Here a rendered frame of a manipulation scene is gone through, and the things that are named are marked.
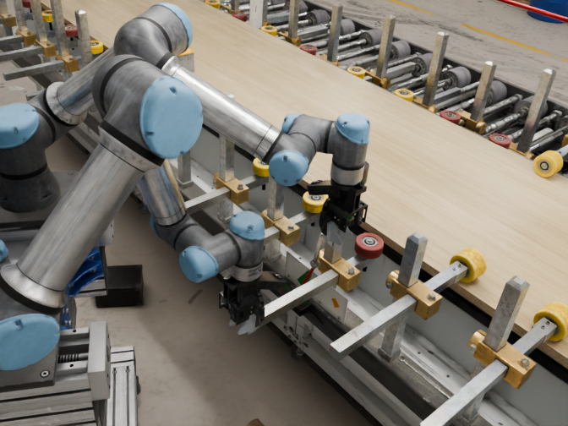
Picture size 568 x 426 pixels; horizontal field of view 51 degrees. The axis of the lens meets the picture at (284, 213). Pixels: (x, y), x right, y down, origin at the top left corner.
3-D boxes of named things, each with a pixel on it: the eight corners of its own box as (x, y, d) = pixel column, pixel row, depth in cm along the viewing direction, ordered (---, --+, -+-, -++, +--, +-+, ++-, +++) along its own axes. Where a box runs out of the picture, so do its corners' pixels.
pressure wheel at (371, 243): (364, 283, 170) (370, 252, 163) (345, 268, 175) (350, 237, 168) (383, 272, 174) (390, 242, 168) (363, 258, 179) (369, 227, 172)
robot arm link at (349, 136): (337, 106, 133) (375, 114, 131) (332, 150, 140) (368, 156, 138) (330, 122, 127) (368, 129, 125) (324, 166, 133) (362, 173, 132)
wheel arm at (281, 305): (257, 331, 149) (258, 319, 147) (248, 324, 151) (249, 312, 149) (374, 264, 173) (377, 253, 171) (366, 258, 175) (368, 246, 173)
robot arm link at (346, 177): (324, 160, 136) (350, 150, 140) (323, 177, 139) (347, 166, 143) (348, 174, 131) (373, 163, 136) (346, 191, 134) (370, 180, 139)
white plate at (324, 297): (342, 325, 169) (346, 300, 163) (283, 275, 185) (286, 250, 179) (344, 324, 170) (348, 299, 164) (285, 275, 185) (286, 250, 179)
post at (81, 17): (93, 120, 266) (78, 12, 237) (90, 117, 268) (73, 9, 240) (101, 117, 268) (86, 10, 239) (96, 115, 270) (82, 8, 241)
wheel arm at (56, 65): (7, 83, 254) (4, 73, 251) (3, 80, 256) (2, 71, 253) (101, 62, 278) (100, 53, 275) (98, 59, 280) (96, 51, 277)
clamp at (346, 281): (346, 292, 163) (348, 279, 160) (313, 266, 171) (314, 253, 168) (360, 284, 166) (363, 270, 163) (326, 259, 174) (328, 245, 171)
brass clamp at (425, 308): (423, 322, 142) (428, 307, 139) (381, 290, 150) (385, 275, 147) (439, 310, 145) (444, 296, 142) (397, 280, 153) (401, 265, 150)
